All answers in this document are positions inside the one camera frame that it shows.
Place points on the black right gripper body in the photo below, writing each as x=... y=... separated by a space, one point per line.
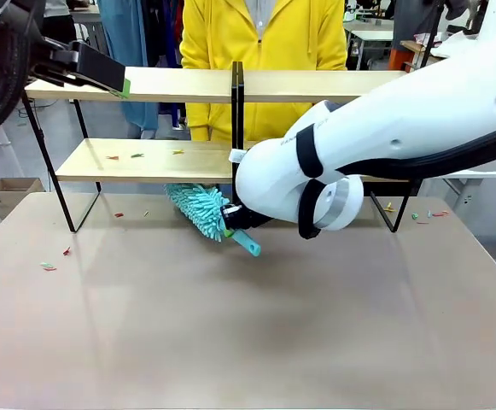
x=243 y=218

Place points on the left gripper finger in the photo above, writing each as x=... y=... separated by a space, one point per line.
x=102 y=68
x=70 y=81

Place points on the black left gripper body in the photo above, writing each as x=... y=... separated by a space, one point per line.
x=53 y=57

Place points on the teal microfiber duster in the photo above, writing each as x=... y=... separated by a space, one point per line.
x=198 y=209

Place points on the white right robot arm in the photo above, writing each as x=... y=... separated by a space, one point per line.
x=401 y=111

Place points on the person's right hand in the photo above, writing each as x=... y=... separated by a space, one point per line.
x=200 y=133

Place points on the hanging blue coat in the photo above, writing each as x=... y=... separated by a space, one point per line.
x=124 y=38

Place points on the hanging dark blue garment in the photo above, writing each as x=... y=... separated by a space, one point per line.
x=160 y=34

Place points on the person in yellow hoodie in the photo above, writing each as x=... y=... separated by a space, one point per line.
x=217 y=47

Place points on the brown cardboard box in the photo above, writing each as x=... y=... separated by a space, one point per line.
x=15 y=198

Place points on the orange box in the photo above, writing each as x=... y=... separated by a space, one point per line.
x=399 y=60

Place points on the white background desk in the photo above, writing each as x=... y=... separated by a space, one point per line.
x=371 y=35

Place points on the small wooden table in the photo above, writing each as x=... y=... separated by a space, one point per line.
x=412 y=45

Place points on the large white table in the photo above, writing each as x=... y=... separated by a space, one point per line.
x=486 y=173

